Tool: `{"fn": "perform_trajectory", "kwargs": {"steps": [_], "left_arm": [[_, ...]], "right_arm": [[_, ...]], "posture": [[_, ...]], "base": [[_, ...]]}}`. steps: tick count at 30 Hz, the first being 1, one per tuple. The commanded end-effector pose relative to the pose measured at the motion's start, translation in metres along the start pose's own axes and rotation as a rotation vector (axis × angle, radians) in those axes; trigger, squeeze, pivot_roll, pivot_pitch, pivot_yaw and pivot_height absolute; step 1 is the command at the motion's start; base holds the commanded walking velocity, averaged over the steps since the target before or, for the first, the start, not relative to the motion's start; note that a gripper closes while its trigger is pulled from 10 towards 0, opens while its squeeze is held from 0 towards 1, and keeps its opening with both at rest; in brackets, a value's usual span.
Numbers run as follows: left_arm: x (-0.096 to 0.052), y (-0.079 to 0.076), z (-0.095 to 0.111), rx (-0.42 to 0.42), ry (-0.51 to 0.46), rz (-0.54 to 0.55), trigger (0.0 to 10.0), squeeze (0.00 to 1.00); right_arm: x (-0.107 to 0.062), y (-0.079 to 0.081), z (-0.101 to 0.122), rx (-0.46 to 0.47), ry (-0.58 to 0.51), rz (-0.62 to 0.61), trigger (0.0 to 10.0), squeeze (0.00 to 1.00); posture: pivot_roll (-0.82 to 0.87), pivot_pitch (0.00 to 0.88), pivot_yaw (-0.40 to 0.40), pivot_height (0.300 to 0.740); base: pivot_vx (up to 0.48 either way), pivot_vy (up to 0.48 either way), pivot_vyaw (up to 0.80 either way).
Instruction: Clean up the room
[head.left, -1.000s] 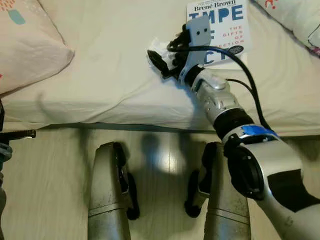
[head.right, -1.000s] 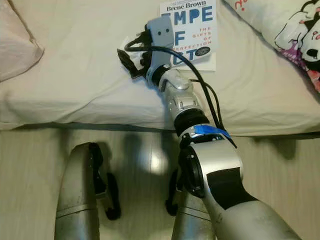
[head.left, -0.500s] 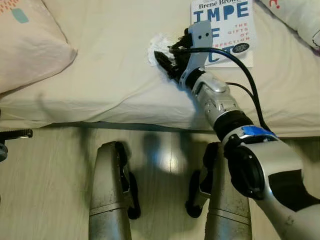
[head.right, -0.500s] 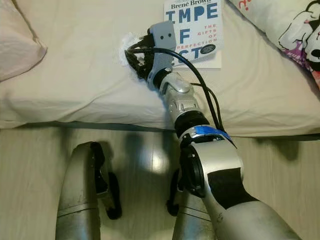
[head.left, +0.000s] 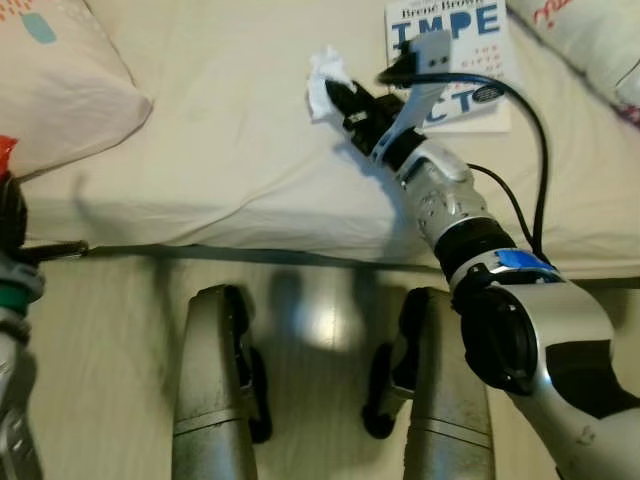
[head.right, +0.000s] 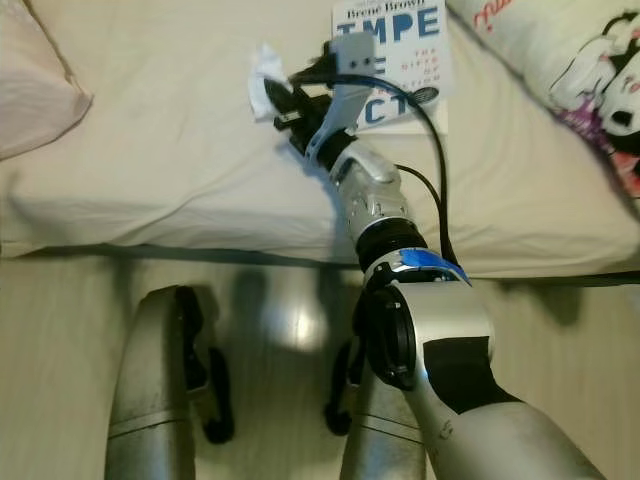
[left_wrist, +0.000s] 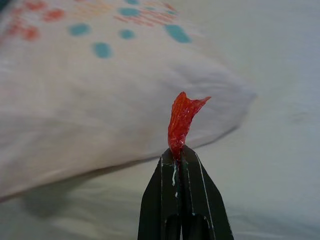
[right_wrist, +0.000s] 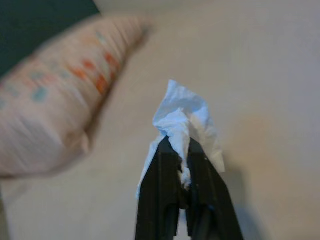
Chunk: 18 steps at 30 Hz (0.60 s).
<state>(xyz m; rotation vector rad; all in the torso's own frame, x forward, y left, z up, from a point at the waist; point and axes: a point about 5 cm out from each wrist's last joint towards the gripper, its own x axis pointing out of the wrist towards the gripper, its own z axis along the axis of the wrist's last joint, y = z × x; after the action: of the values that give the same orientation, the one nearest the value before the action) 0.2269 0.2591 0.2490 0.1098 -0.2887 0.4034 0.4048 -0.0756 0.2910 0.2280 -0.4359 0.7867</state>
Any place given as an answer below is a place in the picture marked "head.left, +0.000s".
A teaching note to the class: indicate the bed with cream sheet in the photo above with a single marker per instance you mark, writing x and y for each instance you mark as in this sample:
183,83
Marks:
230,150

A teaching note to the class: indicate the cream cartoon print quilt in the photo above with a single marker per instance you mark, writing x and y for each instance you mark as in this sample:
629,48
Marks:
590,40

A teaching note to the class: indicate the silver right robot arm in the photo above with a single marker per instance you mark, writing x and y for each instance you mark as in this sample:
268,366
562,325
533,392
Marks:
540,330

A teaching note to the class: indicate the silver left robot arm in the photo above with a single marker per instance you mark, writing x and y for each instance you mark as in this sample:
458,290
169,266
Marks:
12,400

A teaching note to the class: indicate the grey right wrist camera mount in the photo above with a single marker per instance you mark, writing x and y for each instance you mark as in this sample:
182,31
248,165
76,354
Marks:
432,52

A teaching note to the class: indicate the white tissue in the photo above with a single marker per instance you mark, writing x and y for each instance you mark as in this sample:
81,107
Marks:
320,85

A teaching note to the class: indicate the red packet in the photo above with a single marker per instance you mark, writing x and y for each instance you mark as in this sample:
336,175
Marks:
6,155

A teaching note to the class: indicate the pink patterned pillow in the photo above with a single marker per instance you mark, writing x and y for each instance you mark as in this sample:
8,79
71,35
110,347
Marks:
60,90

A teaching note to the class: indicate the white book blue letters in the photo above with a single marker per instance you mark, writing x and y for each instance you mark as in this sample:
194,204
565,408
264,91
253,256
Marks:
470,25

